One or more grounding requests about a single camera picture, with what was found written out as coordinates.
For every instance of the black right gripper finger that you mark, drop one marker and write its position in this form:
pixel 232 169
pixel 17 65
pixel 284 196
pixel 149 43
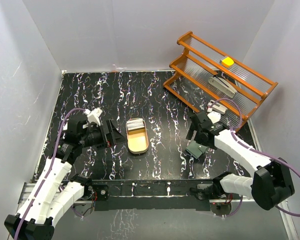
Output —
pixel 190 134
pixel 194 123

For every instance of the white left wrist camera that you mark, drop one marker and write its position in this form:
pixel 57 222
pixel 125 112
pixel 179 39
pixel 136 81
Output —
pixel 93 116

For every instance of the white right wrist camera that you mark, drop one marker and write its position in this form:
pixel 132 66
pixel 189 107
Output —
pixel 214 116

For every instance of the yellow sticky note block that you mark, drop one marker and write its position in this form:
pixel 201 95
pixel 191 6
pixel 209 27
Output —
pixel 226 61

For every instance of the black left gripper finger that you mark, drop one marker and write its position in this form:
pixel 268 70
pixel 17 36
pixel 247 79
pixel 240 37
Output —
pixel 115 138
pixel 113 129

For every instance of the orange wooden shelf rack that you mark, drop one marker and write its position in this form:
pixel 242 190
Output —
pixel 220 77

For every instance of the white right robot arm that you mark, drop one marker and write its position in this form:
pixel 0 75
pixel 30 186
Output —
pixel 269 182

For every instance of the small white stapler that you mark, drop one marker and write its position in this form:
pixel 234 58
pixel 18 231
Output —
pixel 216 107

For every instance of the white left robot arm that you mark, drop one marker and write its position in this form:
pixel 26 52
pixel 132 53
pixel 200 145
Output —
pixel 48 201

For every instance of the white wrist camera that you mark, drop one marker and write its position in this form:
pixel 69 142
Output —
pixel 93 116
pixel 214 116

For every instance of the beige oval tray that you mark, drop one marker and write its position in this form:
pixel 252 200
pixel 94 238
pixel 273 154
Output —
pixel 137 140

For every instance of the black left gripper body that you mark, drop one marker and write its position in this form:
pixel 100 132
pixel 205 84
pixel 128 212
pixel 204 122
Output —
pixel 96 136

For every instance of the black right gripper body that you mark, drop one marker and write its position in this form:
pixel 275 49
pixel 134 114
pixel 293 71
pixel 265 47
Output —
pixel 198 139

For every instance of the stack of credit cards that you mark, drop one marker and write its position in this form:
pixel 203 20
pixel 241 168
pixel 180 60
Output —
pixel 135 124

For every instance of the grey stapler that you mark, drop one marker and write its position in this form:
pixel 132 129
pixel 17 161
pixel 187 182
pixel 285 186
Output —
pixel 223 86

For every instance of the green card holder wallet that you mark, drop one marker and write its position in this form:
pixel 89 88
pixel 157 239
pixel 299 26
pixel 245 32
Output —
pixel 195 149

